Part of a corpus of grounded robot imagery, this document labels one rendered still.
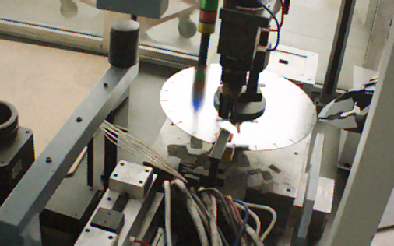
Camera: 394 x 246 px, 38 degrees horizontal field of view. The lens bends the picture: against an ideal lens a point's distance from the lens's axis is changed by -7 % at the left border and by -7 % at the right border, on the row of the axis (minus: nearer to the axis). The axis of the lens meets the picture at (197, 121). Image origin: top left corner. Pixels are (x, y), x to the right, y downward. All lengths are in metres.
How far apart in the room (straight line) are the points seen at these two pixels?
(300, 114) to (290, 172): 0.12
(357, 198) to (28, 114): 1.13
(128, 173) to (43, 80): 0.63
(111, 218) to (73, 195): 0.15
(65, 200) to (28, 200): 0.33
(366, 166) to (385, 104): 0.06
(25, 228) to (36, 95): 0.84
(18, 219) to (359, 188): 0.47
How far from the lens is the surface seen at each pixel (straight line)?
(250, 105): 1.24
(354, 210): 0.55
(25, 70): 1.75
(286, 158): 1.30
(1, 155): 1.12
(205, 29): 1.49
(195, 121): 1.19
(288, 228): 1.27
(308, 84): 1.50
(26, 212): 0.83
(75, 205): 1.16
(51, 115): 1.54
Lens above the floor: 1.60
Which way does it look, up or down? 33 degrees down
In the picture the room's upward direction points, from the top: 7 degrees clockwise
